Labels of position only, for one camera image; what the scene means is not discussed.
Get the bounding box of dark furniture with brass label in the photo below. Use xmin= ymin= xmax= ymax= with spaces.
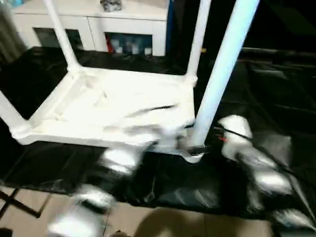
xmin=166 ymin=0 xmax=316 ymax=56

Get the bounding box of white glass-door cabinet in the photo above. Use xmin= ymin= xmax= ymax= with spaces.
xmin=13 ymin=0 xmax=168 ymax=57

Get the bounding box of grey curtain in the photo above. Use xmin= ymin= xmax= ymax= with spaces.
xmin=0 ymin=7 xmax=27 ymax=63

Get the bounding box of black plastic mat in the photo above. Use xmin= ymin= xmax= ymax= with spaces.
xmin=0 ymin=45 xmax=316 ymax=220

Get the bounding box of black horizontal bar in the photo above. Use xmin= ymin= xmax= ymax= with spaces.
xmin=241 ymin=47 xmax=316 ymax=57

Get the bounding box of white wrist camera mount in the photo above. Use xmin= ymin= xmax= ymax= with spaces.
xmin=218 ymin=115 xmax=254 ymax=159
xmin=158 ymin=125 xmax=189 ymax=154

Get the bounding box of dark patterned bundle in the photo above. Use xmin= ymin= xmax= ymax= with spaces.
xmin=101 ymin=0 xmax=123 ymax=12

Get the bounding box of blue vertical panel edge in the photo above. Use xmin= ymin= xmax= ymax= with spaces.
xmin=166 ymin=0 xmax=177 ymax=56

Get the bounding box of black folding table frame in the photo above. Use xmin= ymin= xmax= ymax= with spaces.
xmin=0 ymin=187 xmax=50 ymax=218

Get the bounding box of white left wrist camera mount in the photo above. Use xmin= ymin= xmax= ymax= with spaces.
xmin=158 ymin=125 xmax=189 ymax=154

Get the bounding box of white plastic table top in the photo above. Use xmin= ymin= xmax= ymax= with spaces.
xmin=11 ymin=66 xmax=206 ymax=164

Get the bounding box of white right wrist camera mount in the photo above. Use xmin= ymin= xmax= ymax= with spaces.
xmin=218 ymin=115 xmax=254 ymax=159

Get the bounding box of white plastic table leg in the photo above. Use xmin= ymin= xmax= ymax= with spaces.
xmin=43 ymin=0 xmax=82 ymax=73
xmin=185 ymin=0 xmax=212 ymax=84
xmin=194 ymin=0 xmax=261 ymax=149
xmin=0 ymin=90 xmax=31 ymax=136

